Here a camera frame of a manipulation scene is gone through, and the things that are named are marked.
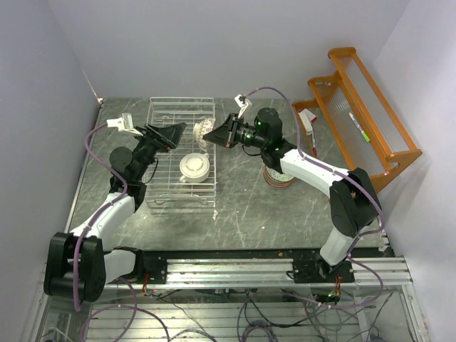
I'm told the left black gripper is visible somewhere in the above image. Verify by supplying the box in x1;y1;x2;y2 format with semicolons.
131;123;186;181

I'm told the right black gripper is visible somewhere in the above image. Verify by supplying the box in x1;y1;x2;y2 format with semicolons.
203;113;267;150

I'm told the beige patterned bowl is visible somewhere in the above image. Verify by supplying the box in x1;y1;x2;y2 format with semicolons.
193;118;215;151

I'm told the white handled soup bowl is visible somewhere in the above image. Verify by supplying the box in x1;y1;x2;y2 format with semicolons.
179;152;210;184

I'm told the white wire dish rack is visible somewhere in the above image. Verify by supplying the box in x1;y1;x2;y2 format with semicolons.
143;97;217;209

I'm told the light grey bowl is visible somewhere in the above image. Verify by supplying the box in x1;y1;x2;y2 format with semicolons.
263;166;294;189

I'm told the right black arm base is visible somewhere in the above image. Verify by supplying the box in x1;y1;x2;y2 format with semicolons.
286;257;355;284

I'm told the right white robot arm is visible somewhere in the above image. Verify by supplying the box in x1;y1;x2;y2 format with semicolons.
195;108;381;282

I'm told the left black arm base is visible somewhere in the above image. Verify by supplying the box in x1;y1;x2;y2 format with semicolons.
104;249;167;284

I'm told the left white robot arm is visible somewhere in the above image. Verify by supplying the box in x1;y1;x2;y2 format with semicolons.
43;118;187;309

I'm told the orange wooden shelf rack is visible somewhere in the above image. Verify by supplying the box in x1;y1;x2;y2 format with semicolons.
293;47;422;192

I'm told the white red eraser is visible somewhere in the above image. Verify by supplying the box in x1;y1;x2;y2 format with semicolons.
298;109;317;135

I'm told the red marker pen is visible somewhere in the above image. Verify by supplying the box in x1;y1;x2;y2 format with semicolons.
310;131;318;157

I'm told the green tipped marker pen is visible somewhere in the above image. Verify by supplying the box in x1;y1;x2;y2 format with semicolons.
348;112;371;143

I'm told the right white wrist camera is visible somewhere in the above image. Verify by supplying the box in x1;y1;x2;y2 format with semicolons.
234;94;252;118

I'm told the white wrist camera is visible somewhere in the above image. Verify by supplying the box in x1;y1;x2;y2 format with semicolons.
234;94;252;118
106;113;143;135

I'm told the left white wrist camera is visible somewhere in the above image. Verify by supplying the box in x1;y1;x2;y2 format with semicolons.
106;113;143;135

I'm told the aluminium mounting rail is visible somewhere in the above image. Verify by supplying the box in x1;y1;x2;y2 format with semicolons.
38;256;410;289

